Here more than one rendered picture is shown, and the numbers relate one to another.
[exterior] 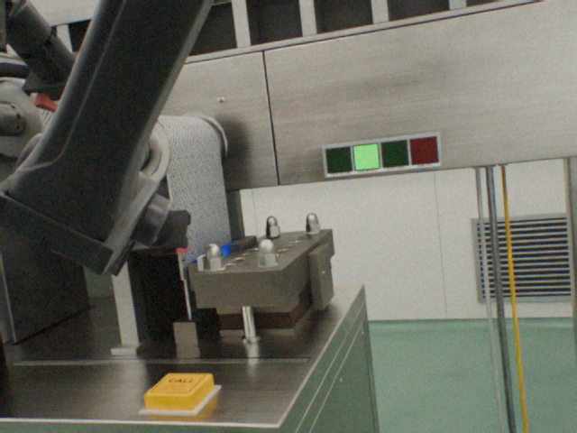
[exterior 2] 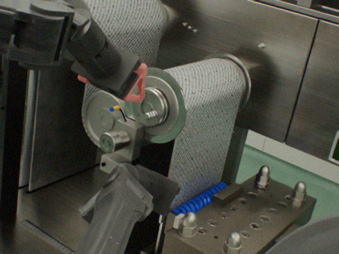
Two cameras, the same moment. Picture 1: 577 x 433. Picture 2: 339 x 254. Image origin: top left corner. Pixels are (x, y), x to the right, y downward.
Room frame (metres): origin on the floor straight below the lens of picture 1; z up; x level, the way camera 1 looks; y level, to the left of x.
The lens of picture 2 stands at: (0.07, -0.02, 1.62)
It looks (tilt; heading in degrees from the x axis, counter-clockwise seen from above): 23 degrees down; 15
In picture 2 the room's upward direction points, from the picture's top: 11 degrees clockwise
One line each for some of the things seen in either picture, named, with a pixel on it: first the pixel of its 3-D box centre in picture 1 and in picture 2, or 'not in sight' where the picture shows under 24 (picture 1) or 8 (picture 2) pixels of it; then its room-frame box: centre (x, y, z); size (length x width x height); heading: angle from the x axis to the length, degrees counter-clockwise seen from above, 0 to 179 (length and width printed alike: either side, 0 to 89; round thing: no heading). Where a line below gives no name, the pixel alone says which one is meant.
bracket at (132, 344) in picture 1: (120, 266); (114, 192); (0.99, 0.30, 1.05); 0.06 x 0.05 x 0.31; 163
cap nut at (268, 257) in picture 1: (267, 252); (233, 243); (0.95, 0.04, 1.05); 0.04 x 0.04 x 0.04
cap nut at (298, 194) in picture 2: (312, 222); (299, 189); (1.26, -0.05, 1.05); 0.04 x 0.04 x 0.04
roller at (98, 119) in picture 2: not in sight; (141, 108); (1.17, 0.34, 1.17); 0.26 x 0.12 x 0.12; 163
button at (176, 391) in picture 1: (179, 391); not in sight; (0.75, 0.17, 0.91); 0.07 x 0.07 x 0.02; 73
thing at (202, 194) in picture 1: (203, 218); (199, 167); (1.11, 0.17, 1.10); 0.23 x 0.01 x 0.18; 163
